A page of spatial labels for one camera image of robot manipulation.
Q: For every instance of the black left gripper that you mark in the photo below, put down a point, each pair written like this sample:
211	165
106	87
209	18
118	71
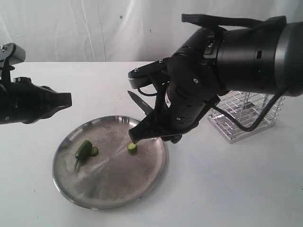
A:
22	101

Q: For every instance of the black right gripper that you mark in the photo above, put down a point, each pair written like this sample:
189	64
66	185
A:
178	109

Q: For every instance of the black kitchen knife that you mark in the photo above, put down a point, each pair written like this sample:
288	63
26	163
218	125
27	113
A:
140	103

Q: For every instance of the green jalapeno pepper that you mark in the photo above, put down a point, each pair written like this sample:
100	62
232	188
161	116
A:
82	152

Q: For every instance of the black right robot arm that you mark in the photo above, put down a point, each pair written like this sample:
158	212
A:
223	55

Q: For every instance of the cut green pepper slice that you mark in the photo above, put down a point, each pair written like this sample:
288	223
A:
132	148

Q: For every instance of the small olive green round object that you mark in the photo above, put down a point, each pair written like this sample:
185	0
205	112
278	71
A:
94	152

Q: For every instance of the round stainless steel plate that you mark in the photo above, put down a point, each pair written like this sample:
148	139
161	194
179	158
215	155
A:
113	178

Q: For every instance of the white backdrop curtain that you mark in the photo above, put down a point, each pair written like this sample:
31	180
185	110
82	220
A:
119	30

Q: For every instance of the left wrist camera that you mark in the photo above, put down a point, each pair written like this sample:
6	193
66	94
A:
10	54

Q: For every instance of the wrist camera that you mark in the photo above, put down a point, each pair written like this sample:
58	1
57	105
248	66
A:
10	54
153	73

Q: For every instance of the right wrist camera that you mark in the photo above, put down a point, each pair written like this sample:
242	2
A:
153	73

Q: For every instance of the chrome wire utensil holder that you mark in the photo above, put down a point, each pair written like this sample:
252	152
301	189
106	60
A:
245	107

